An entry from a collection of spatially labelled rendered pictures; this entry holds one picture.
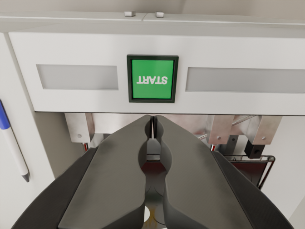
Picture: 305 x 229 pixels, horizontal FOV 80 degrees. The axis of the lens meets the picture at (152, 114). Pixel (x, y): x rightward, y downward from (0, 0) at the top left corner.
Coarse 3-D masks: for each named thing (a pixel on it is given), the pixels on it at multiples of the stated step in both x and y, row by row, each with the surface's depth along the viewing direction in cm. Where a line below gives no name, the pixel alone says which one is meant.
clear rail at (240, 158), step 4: (148, 156) 35; (152, 156) 35; (156, 156) 35; (224, 156) 36; (228, 156) 36; (232, 156) 36; (236, 156) 36; (240, 156) 36; (244, 156) 36; (264, 156) 36; (268, 156) 36; (272, 156) 36; (148, 160) 36; (152, 160) 36; (156, 160) 36; (232, 160) 36; (236, 160) 36; (240, 160) 36; (244, 160) 36; (248, 160) 36; (252, 160) 36; (256, 160) 36; (260, 160) 36; (264, 160) 36; (268, 160) 36; (272, 160) 36
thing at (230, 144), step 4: (232, 136) 39; (236, 136) 39; (228, 140) 40; (232, 140) 40; (236, 140) 40; (224, 144) 42; (228, 144) 40; (232, 144) 40; (220, 148) 44; (224, 148) 42; (228, 148) 41; (232, 148) 41; (220, 152) 44; (224, 152) 42; (228, 152) 42; (232, 152) 42
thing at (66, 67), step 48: (48, 48) 20; (96, 48) 20; (144, 48) 20; (192, 48) 20; (240, 48) 20; (288, 48) 20; (48, 96) 22; (96, 96) 22; (192, 96) 22; (240, 96) 23; (288, 96) 23
